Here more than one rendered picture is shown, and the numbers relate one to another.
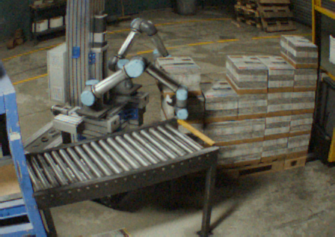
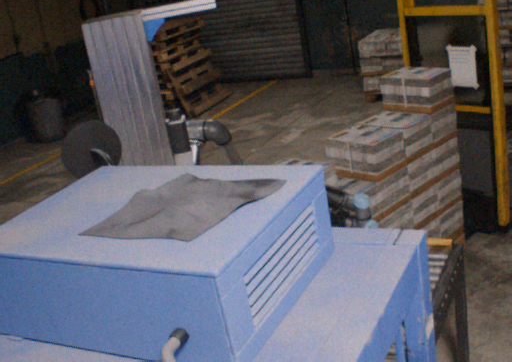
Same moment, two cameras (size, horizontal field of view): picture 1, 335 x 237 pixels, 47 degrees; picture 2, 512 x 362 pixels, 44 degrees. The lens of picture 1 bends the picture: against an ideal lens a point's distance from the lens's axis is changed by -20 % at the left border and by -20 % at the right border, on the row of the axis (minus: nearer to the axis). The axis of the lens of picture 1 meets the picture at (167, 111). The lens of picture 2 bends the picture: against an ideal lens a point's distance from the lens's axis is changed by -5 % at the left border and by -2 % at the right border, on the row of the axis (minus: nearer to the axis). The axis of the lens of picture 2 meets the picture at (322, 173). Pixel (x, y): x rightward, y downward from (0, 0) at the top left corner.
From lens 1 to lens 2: 187 cm
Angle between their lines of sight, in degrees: 33
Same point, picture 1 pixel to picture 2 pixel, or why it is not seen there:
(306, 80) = (445, 125)
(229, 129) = not seen: hidden behind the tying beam
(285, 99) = (426, 164)
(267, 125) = (414, 211)
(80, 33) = (153, 160)
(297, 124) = (446, 192)
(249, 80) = (385, 156)
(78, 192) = not seen: outside the picture
